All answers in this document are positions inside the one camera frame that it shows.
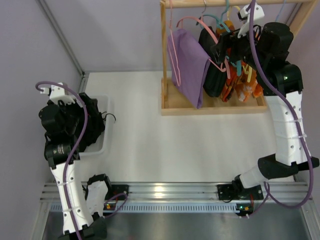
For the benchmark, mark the aluminium mounting rail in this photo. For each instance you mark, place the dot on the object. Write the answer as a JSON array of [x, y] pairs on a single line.
[[205, 191]]

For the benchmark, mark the teal plastic hanger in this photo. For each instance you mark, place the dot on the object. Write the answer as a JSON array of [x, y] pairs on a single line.
[[221, 25]]

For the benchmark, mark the wooden clothes rack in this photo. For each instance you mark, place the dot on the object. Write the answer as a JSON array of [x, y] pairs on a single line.
[[174, 103]]

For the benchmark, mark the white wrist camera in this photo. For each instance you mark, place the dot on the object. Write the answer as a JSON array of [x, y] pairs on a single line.
[[59, 94], [250, 15]]

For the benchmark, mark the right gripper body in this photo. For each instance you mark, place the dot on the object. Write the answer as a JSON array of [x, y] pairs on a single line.
[[225, 44]]

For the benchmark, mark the black trousers on rack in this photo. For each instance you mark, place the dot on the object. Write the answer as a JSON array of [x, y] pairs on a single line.
[[215, 79]]

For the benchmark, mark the pink wire hanger with trousers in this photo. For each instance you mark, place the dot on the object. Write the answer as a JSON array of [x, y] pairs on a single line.
[[220, 68]]

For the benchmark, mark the orange patterned trousers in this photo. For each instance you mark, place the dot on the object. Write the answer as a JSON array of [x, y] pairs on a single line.
[[227, 89]]

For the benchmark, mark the bright orange trousers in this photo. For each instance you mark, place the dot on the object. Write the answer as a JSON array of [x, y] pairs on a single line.
[[245, 89]]

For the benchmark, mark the purple trousers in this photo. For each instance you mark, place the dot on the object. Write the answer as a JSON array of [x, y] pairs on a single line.
[[193, 64]]

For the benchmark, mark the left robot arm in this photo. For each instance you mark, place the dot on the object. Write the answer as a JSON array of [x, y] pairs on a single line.
[[82, 206]]

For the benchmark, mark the white plastic basket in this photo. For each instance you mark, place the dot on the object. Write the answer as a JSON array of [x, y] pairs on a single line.
[[106, 120]]

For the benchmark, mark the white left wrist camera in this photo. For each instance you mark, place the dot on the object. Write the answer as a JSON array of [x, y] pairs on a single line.
[[59, 94]]

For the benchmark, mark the blue wire hanger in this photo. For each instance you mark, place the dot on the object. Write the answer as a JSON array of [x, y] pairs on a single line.
[[280, 11]]

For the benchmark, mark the yellow plastic hanger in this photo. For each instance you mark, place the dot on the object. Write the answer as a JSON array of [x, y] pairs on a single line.
[[245, 68]]

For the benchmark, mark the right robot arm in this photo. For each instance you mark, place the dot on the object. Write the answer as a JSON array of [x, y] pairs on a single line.
[[266, 50]]

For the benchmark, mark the black trousers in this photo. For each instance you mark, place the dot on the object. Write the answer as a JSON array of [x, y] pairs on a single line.
[[93, 125], [215, 79]]

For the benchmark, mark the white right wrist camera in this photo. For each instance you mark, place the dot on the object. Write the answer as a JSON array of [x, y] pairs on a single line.
[[250, 15]]

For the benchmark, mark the grey slotted cable duct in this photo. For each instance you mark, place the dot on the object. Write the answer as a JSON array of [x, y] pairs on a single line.
[[174, 207]]

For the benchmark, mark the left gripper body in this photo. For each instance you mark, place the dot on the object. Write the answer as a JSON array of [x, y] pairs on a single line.
[[75, 110]]

